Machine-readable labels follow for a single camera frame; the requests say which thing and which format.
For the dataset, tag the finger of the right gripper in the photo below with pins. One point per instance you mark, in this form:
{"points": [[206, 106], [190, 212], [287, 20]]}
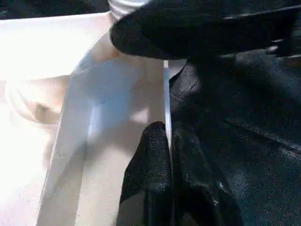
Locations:
{"points": [[188, 28]]}

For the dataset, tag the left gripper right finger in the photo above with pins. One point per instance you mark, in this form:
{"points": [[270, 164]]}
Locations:
{"points": [[200, 188]]}

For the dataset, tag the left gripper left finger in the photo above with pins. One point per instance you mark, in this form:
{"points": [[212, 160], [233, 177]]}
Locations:
{"points": [[148, 183]]}

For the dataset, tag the white plastic table leg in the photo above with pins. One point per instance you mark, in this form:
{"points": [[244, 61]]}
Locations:
{"points": [[124, 5]]}

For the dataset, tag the white plastic table top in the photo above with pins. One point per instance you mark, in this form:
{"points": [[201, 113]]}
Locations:
{"points": [[94, 94]]}

